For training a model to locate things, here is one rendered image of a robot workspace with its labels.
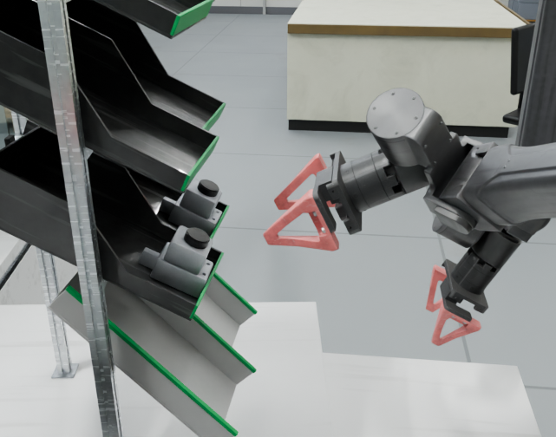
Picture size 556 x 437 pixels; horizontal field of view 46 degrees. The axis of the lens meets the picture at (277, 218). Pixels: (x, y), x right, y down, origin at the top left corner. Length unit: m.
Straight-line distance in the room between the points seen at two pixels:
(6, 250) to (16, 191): 0.97
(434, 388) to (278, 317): 0.35
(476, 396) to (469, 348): 1.61
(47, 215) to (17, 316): 0.71
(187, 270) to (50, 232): 0.16
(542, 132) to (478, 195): 0.37
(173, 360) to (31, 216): 0.28
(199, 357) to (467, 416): 0.47
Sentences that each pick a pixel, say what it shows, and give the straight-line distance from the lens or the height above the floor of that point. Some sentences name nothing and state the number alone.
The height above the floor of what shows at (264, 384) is 0.86.
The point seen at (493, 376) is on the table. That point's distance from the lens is 1.27.
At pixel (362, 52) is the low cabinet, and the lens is 5.10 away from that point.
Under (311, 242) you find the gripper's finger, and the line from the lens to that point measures 0.69.
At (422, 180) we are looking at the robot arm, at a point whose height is 1.36.
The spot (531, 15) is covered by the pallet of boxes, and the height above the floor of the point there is 0.20.
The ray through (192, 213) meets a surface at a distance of 0.92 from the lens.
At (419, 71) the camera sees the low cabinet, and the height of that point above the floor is 0.50.
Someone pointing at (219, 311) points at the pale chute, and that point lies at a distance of 1.09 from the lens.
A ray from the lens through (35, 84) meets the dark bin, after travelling 0.72.
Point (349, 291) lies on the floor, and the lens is 3.09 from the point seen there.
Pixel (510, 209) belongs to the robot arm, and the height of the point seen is 1.38.
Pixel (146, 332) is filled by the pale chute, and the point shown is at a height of 1.10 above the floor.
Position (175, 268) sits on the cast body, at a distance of 0.79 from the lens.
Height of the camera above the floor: 1.62
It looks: 25 degrees down
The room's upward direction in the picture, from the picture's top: straight up
